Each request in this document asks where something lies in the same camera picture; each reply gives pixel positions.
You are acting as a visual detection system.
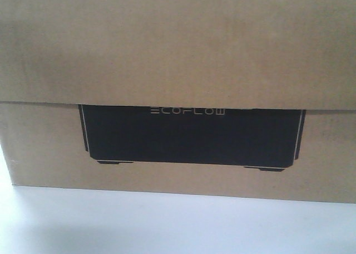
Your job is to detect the brown EcoFlow cardboard box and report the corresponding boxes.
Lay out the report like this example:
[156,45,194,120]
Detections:
[1,0,355,203]

